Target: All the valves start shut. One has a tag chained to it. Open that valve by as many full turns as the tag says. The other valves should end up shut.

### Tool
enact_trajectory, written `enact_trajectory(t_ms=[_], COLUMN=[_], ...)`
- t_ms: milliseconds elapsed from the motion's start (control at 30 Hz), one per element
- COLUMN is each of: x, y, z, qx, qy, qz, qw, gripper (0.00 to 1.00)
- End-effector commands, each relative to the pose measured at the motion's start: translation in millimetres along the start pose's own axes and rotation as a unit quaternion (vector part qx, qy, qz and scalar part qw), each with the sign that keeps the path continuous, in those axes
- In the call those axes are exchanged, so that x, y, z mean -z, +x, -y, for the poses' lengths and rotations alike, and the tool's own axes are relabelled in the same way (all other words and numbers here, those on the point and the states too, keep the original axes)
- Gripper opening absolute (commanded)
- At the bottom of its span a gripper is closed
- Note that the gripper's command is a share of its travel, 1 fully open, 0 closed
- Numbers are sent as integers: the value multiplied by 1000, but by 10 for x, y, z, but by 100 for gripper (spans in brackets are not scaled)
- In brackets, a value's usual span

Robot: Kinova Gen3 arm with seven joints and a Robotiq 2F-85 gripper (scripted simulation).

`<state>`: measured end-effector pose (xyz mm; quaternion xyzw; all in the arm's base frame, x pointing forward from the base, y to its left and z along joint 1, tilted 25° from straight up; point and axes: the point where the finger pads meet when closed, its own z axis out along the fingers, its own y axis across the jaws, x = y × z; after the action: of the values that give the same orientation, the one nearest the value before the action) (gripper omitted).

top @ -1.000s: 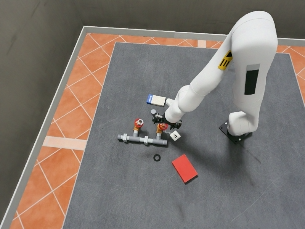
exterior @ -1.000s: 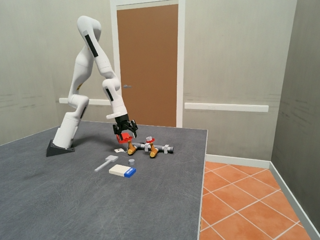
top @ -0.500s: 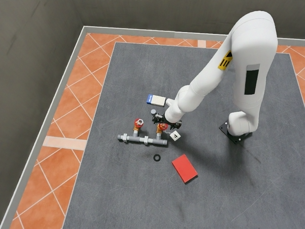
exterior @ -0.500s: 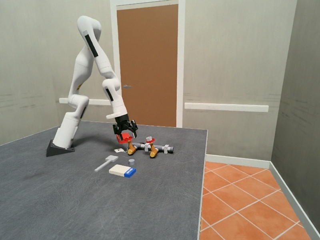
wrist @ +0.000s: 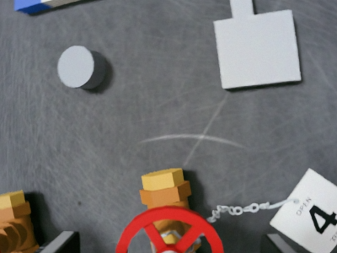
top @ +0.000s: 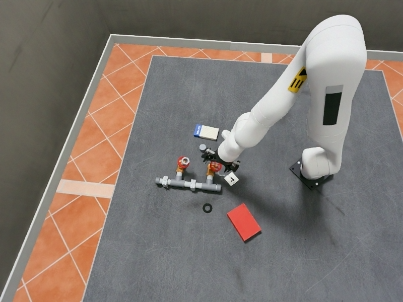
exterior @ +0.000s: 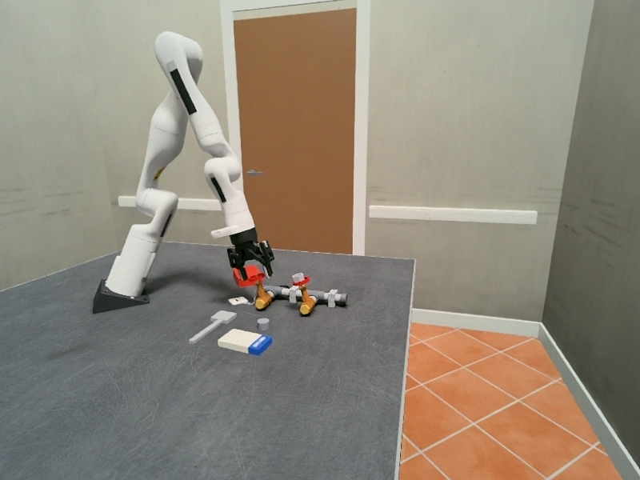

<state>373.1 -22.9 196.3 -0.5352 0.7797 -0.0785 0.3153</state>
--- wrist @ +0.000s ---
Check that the white tag on silver chain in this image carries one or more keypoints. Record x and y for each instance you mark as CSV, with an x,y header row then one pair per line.
x,y
311,220

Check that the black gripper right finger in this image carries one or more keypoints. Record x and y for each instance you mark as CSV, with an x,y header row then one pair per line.
x,y
273,243

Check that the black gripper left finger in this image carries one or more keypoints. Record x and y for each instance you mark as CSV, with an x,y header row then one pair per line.
x,y
66,242

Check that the grey pipe tee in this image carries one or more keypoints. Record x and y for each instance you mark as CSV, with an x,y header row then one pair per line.
x,y
165,193

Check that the white short cylinder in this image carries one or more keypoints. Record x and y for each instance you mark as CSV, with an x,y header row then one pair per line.
x,y
79,68

